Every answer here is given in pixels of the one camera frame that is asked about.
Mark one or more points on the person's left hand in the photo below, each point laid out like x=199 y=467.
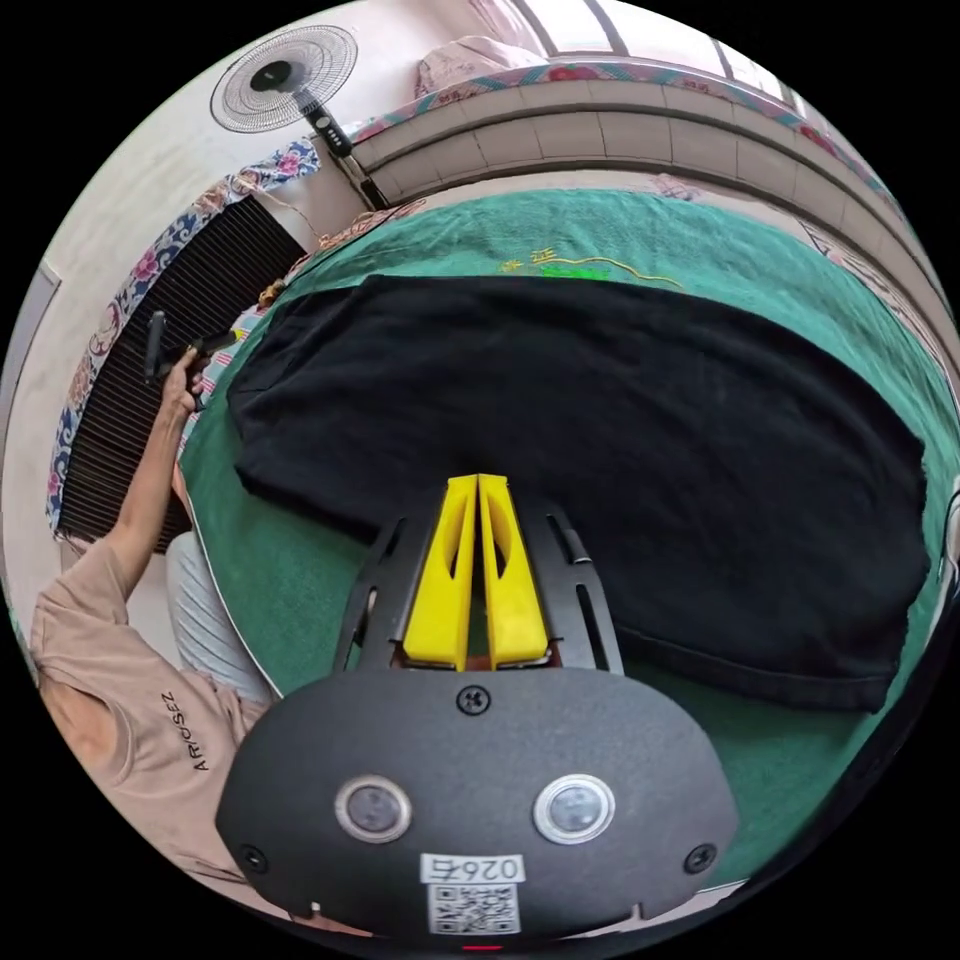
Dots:
x=178 y=386

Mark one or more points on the blue floral cloth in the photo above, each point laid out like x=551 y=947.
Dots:
x=131 y=281

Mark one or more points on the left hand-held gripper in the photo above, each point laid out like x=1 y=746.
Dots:
x=210 y=344

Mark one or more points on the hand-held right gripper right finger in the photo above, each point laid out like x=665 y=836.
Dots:
x=517 y=607

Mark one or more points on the pink bundled blanket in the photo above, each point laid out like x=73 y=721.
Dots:
x=469 y=64

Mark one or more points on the person's left forearm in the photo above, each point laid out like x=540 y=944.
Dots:
x=146 y=495

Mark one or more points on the bed with green quilt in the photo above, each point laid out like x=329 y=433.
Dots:
x=525 y=232

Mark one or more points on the black pants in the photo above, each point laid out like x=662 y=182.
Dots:
x=600 y=450

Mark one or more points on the person's body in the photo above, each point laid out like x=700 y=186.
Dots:
x=142 y=712

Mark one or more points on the window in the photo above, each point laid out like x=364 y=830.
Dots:
x=637 y=26

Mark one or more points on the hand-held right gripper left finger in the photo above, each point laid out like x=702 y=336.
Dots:
x=439 y=600

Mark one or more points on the dark slatted panel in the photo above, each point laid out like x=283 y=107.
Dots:
x=195 y=277

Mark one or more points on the standing fan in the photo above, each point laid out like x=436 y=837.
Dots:
x=281 y=79

